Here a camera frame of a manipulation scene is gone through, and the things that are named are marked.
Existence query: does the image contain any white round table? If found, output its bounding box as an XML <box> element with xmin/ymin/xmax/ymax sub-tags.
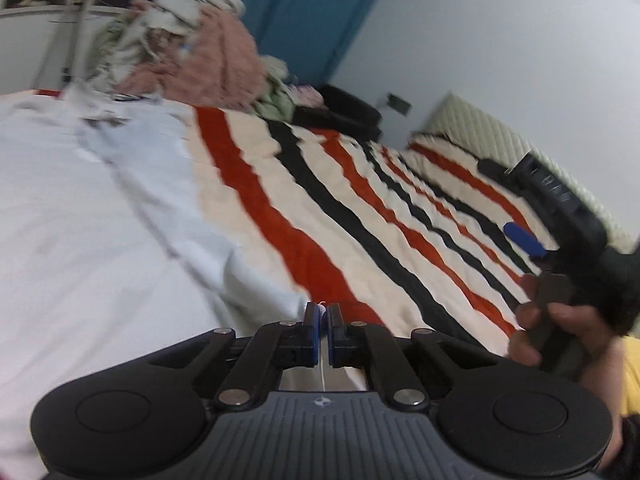
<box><xmin>0</xmin><ymin>4</ymin><xmax>138</xmax><ymax>97</ymax></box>

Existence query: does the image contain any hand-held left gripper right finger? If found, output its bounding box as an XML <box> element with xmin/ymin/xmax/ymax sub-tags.
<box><xmin>327</xmin><ymin>303</ymin><xmax>497</xmax><ymax>407</ymax></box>

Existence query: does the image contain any black bag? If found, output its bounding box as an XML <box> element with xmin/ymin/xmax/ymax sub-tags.
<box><xmin>295</xmin><ymin>84</ymin><xmax>384</xmax><ymax>142</ymax></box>

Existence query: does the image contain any white shirt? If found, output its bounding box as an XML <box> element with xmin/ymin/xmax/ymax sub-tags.
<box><xmin>0</xmin><ymin>91</ymin><xmax>373</xmax><ymax>466</ymax></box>

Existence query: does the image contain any metal stand pole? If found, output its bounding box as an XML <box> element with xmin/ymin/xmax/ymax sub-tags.
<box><xmin>62</xmin><ymin>0</ymin><xmax>98</xmax><ymax>92</ymax></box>

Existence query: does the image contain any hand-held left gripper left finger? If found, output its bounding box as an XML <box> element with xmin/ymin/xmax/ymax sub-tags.
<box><xmin>149</xmin><ymin>302</ymin><xmax>322</xmax><ymax>407</ymax></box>

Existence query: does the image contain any person's right forearm yellow sleeve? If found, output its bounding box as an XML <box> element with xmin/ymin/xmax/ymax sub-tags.
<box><xmin>619</xmin><ymin>335</ymin><xmax>640</xmax><ymax>418</ymax></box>

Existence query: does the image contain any person's right hand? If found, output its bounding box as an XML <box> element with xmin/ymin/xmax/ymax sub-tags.
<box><xmin>507</xmin><ymin>273</ymin><xmax>626</xmax><ymax>462</ymax></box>

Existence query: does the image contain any blue curtain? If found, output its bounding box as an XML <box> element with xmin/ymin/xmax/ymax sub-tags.
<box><xmin>159</xmin><ymin>0</ymin><xmax>402</xmax><ymax>92</ymax></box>

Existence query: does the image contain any cream ribbed headboard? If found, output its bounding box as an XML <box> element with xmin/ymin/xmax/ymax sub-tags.
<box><xmin>429</xmin><ymin>91</ymin><xmax>637</xmax><ymax>257</ymax></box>

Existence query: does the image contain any red black cream striped blanket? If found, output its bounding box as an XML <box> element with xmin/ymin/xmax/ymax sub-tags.
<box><xmin>30</xmin><ymin>87</ymin><xmax>563</xmax><ymax>361</ymax></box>

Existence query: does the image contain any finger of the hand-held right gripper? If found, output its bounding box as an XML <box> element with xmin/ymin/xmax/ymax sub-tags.
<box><xmin>476</xmin><ymin>157</ymin><xmax>523</xmax><ymax>183</ymax></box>
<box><xmin>502</xmin><ymin>221</ymin><xmax>557</xmax><ymax>266</ymax></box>

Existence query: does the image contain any wall socket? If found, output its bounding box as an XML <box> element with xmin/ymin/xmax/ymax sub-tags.
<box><xmin>386</xmin><ymin>92</ymin><xmax>414</xmax><ymax>115</ymax></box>

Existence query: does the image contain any pile of mixed clothes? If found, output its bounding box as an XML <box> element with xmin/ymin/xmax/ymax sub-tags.
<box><xmin>85</xmin><ymin>0</ymin><xmax>323</xmax><ymax>118</ymax></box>

